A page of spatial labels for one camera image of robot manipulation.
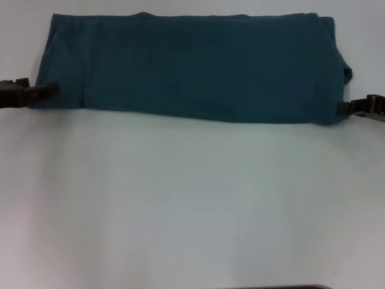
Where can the teal FREE print T-shirt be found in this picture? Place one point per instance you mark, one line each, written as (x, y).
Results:
(180, 66)

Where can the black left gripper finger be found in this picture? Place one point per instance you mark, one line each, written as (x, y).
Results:
(45, 91)
(22, 82)

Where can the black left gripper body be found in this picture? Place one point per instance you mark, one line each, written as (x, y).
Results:
(12, 96)

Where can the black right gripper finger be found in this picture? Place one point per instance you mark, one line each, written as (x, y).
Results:
(343, 108)

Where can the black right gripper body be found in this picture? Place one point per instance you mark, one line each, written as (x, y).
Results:
(373, 106)

